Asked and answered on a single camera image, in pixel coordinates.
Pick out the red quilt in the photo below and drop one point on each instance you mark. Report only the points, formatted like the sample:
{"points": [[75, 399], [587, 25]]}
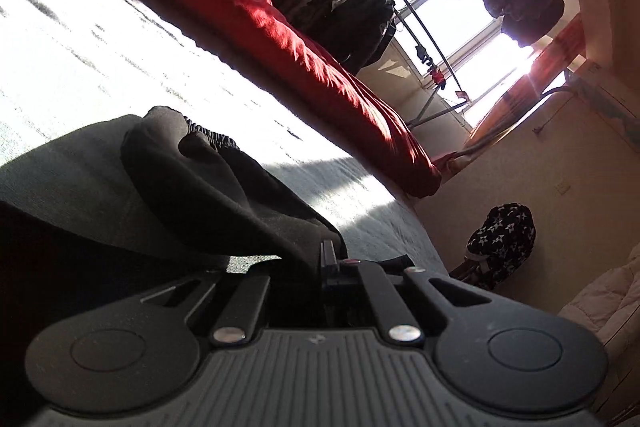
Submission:
{"points": [[258, 29]]}

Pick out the metal clothes drying rack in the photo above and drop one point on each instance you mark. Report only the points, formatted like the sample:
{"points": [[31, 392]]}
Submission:
{"points": [[437, 76]]}

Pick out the dark hanging jacket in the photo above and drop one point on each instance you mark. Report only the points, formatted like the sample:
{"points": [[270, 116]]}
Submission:
{"points": [[355, 32]]}

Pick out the black star pattern garment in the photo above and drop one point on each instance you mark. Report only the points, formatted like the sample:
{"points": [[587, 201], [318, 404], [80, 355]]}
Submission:
{"points": [[501, 245]]}

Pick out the light blue bed sheet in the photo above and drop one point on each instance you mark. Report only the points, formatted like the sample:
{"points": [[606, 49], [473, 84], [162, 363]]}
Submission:
{"points": [[77, 74]]}

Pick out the pink curtain right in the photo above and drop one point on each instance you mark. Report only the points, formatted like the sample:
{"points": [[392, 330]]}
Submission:
{"points": [[518, 100]]}

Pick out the black drawstring pants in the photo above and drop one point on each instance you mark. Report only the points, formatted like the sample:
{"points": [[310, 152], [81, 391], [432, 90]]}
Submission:
{"points": [[175, 206]]}

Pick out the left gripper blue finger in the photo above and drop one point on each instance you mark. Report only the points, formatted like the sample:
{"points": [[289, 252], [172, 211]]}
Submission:
{"points": [[328, 262]]}

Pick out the white padded jacket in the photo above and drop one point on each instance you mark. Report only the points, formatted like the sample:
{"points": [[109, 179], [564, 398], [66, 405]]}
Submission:
{"points": [[609, 306]]}

